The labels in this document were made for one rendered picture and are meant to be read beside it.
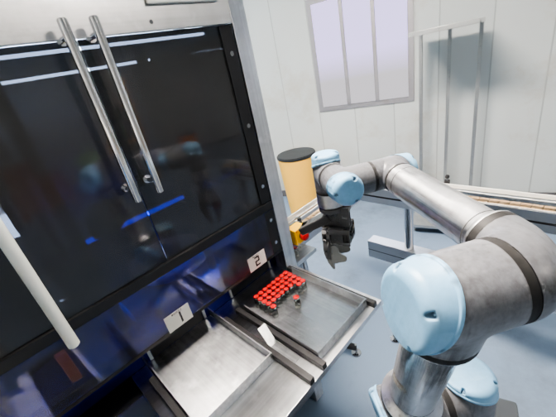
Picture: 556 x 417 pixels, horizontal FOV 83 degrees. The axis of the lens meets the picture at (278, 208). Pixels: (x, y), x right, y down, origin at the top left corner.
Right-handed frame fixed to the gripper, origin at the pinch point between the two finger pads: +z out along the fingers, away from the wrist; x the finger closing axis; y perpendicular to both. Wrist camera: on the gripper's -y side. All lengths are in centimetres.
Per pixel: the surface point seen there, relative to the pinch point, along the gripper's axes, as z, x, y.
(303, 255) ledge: 20.5, 29.7, -23.5
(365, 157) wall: 58, 274, -39
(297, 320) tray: 20.3, -7.2, -12.7
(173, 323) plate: 7, -29, -44
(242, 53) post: -63, 19, -26
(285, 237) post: 5.7, 20.6, -25.4
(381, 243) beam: 53, 92, 0
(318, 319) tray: 20.3, -5.4, -6.0
